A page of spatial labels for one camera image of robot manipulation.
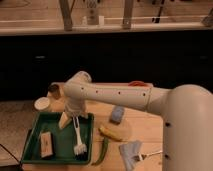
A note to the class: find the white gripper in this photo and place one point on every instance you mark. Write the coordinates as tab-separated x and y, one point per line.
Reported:
73	108

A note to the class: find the white dish brush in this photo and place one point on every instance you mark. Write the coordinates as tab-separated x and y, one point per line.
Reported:
80	148

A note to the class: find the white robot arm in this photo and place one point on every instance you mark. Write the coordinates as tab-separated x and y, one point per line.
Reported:
186	111

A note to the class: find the wooden block brush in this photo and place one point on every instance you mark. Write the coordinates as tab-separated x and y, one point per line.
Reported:
46	144

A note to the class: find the yellow banana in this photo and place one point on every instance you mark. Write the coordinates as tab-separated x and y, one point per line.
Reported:
109	133

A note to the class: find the white round cup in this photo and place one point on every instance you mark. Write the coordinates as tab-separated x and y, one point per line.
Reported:
42	104

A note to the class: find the brown round object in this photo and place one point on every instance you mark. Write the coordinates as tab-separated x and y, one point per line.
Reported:
54	91

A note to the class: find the green bean pod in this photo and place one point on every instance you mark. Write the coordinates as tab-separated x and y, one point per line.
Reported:
103	152

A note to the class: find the blue sponge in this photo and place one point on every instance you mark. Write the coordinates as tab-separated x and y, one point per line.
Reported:
117	114

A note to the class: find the grey blue cloth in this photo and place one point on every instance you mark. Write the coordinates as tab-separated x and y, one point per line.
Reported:
128	151

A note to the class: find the red bowl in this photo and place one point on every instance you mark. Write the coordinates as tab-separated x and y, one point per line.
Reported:
138	83

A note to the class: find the metal fork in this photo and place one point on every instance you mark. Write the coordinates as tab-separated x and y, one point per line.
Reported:
141	157

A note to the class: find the metal frame leg left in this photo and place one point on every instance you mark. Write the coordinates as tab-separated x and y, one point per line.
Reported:
66	14

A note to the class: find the metal frame leg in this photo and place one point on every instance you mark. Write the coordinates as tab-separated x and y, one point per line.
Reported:
127	15
66	14

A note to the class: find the metal frame leg right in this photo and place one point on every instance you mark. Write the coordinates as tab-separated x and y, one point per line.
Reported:
127	15

